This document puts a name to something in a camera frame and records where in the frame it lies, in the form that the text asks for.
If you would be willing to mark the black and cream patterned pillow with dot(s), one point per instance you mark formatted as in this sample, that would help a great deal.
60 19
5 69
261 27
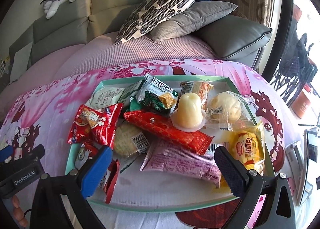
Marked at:
160 4

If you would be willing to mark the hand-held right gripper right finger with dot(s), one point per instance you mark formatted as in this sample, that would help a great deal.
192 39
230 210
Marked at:
232 171

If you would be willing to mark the pink quilted sofa cover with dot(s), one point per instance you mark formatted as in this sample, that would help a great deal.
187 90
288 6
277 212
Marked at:
150 51

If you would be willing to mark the pink printed blanket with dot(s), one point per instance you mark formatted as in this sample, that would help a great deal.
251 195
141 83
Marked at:
45 99

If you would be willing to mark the white snack packet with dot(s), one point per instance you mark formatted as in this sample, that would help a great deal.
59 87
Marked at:
105 96

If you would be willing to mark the pink snack packet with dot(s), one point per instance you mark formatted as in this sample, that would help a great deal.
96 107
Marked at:
180 164

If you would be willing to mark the person's left hand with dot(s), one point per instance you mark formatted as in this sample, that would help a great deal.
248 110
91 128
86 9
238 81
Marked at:
18 209

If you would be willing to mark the black metal chair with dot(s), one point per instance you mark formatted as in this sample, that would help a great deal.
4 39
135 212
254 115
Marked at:
300 64

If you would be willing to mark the dark red biscuit packet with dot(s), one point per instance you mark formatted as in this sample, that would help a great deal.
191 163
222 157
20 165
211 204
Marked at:
85 154

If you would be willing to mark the yellow jelly cup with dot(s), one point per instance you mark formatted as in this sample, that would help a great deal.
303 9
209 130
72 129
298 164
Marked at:
187 111

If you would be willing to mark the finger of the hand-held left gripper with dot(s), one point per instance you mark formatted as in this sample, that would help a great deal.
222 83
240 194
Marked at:
35 152
6 154

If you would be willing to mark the green biscuit packet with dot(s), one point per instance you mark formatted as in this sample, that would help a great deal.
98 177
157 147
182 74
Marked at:
132 94

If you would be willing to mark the white and green walnut packet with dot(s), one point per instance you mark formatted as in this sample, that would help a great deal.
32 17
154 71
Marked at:
155 89

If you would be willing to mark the grey sofa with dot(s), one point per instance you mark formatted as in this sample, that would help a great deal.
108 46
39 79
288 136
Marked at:
232 36

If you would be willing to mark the white rack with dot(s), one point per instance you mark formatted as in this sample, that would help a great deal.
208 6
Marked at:
3 65

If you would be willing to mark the light grey pillow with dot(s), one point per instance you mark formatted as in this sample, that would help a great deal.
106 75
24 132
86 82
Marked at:
21 61

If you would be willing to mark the long red snack packet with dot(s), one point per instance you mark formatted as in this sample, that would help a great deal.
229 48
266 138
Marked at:
170 129

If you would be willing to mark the bun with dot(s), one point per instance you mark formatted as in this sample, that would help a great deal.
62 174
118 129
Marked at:
225 109

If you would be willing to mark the yellow bread packet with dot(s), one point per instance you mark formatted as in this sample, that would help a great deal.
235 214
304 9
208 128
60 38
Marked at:
246 146

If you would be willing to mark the orange pot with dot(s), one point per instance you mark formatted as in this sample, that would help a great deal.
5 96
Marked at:
302 104

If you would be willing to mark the teal box tray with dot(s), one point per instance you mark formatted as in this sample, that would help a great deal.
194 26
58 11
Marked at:
140 191

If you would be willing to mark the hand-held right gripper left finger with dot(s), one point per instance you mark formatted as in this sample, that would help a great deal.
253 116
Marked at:
95 171

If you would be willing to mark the yellow striped snack packet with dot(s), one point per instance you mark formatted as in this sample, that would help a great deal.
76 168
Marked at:
200 89

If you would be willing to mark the round crackers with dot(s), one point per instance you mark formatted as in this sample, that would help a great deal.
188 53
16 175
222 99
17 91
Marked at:
126 140

